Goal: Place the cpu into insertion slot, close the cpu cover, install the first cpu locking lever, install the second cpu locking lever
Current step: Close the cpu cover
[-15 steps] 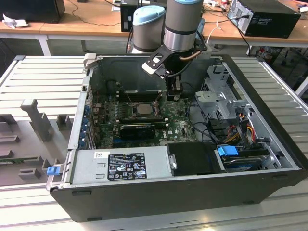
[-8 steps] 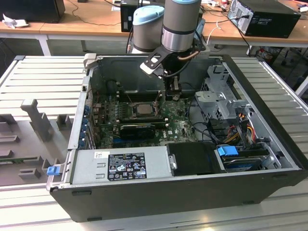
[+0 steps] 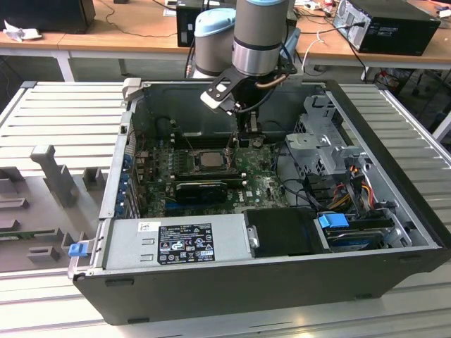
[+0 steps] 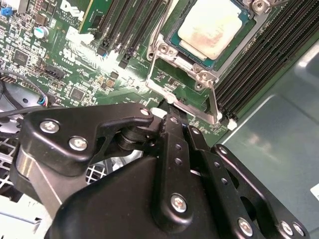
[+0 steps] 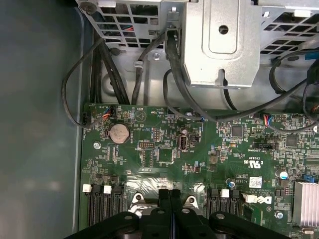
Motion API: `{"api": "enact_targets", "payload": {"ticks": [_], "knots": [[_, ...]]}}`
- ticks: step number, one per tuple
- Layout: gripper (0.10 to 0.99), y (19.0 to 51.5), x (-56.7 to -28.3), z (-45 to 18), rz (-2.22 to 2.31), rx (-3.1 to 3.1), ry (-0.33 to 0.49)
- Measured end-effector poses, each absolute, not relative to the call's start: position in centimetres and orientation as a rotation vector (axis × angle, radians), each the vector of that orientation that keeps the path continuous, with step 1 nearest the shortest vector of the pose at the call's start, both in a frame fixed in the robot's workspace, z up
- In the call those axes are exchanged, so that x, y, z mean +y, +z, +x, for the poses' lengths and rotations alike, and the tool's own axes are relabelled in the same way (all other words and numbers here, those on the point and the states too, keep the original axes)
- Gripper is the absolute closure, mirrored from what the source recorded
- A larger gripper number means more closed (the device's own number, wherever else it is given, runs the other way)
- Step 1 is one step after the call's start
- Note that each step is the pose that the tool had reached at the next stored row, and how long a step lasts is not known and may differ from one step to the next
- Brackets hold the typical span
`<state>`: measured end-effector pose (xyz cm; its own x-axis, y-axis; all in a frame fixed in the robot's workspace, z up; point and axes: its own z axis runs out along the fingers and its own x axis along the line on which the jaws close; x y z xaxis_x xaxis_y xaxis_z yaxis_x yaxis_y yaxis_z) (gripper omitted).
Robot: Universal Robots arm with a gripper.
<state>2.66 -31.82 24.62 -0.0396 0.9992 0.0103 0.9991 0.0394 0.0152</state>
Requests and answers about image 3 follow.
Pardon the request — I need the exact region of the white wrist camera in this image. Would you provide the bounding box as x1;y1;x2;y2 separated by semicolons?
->
199;82;236;116

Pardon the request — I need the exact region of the black plastic air shroud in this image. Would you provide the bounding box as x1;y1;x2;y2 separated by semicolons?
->
242;207;332;258

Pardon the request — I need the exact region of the grey case release latch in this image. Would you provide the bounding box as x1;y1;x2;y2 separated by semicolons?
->
121;77;142;104

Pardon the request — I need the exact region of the yellow red wire bundle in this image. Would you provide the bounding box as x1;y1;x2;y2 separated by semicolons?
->
330;175;375;212

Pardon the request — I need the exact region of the green motherboard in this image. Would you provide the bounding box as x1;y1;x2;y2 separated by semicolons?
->
135;135;293;218

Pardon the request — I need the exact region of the black hard disk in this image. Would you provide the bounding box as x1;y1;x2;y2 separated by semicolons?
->
326;227;385;253

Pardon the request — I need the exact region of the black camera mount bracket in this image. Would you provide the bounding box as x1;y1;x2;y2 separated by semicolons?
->
208;62;297;103

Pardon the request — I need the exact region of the black desktop PC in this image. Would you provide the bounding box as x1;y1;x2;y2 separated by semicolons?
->
333;0;442;57

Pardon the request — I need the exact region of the metal socket cover frame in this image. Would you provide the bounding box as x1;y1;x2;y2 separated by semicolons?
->
225;133;239;167

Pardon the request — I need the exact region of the crumpled white paper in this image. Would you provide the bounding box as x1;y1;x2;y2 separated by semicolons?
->
2;19;44;44

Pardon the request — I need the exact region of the grey parts rack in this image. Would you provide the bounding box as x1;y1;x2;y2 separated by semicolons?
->
0;144;111;274

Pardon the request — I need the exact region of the black RAM slot row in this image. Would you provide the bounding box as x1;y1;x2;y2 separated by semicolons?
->
172;132;240;149
172;170;245;187

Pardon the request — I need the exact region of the green circuit board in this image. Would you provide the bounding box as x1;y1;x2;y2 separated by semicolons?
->
0;230;56;242

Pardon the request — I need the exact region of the blue disk carrier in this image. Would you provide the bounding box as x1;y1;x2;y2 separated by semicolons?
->
316;212;350;241

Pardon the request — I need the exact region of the pale blue teach pendant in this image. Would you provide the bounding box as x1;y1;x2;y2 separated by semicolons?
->
281;26;302;59

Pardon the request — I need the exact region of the silver CPU plate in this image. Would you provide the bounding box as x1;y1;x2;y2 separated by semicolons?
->
198;151;227;170

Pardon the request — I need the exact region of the black open PC case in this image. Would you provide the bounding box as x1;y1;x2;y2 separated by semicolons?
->
66;77;451;327

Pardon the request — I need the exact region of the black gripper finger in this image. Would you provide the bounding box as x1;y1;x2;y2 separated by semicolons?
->
237;112;249;142
249;109;263;137

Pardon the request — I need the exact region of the black graphics card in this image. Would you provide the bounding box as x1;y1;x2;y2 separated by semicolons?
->
175;181;228;206

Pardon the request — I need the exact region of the white cable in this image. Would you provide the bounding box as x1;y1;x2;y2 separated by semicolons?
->
291;30;327;79

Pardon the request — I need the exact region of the large black box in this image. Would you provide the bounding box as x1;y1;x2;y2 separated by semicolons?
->
0;0;96;35

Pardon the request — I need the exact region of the CPU socket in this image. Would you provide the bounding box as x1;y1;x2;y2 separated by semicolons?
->
190;149;237;175

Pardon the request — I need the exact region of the small black computer tower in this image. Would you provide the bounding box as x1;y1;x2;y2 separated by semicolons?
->
175;4;199;49

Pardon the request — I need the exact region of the silver drive cage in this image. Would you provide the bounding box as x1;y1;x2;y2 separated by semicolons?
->
284;94;371;179

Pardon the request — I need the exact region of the wooden desk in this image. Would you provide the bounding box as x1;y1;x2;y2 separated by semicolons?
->
0;0;451;70

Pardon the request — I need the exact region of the grey power supply unit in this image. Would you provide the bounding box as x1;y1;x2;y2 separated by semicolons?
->
101;213;253;273

